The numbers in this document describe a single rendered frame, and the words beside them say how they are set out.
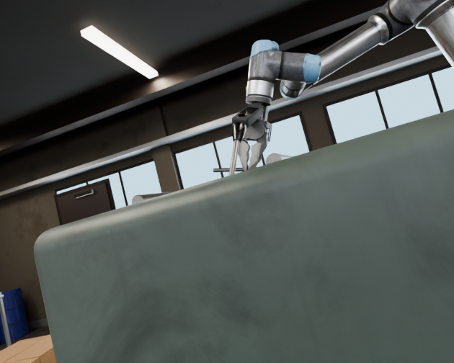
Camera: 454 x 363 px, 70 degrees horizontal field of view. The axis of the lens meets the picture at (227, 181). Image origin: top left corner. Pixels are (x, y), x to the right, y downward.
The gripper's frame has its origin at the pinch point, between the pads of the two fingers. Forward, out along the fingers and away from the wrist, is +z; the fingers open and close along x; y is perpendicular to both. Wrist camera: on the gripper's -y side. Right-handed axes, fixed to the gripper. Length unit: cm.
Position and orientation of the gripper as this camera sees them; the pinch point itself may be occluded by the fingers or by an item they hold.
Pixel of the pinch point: (247, 169)
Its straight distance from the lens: 90.8
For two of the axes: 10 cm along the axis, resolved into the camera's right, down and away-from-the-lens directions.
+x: -9.2, -1.4, 3.7
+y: 3.7, -0.2, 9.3
